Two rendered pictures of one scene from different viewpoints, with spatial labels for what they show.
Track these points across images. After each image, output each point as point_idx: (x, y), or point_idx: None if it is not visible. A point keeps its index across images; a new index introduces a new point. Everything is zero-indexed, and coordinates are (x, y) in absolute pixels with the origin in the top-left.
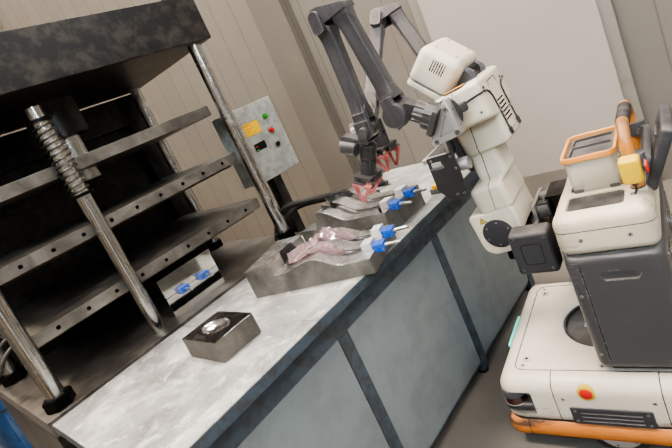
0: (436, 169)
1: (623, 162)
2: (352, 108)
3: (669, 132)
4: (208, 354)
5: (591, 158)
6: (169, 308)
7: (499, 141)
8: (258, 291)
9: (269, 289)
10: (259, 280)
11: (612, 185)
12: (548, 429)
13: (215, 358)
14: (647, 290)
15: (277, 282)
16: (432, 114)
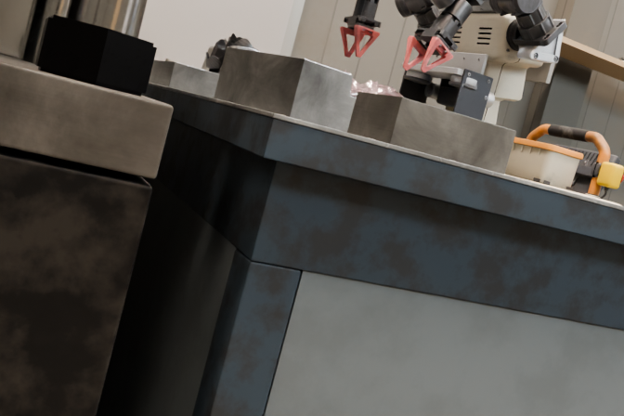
0: (471, 86)
1: (617, 165)
2: None
3: (619, 160)
4: (467, 149)
5: (571, 155)
6: (26, 26)
7: (514, 97)
8: (302, 108)
9: (323, 114)
10: (319, 88)
11: (567, 188)
12: None
13: (482, 162)
14: None
15: (344, 110)
16: (564, 24)
